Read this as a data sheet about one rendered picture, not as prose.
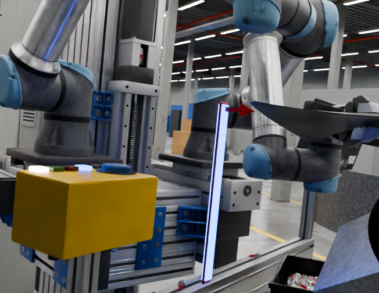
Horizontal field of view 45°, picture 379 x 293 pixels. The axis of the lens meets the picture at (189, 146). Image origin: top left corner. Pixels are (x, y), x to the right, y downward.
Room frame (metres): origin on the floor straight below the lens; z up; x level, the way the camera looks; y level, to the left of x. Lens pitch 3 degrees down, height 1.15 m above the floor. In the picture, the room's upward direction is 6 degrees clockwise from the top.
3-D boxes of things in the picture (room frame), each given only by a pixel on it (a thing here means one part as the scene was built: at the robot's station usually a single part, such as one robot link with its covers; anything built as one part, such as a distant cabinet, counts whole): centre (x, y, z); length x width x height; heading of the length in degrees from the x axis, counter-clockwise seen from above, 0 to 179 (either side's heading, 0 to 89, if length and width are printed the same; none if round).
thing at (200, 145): (1.51, -0.06, 1.09); 0.15 x 0.15 x 0.10
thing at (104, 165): (0.64, 0.10, 1.08); 0.04 x 0.04 x 0.02
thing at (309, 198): (1.28, -0.35, 0.96); 0.03 x 0.03 x 0.20; 55
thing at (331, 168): (1.04, -0.29, 1.08); 0.11 x 0.08 x 0.11; 103
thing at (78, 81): (1.19, 0.33, 1.20); 0.13 x 0.12 x 0.14; 145
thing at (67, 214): (0.60, 0.12, 1.02); 0.16 x 0.10 x 0.11; 145
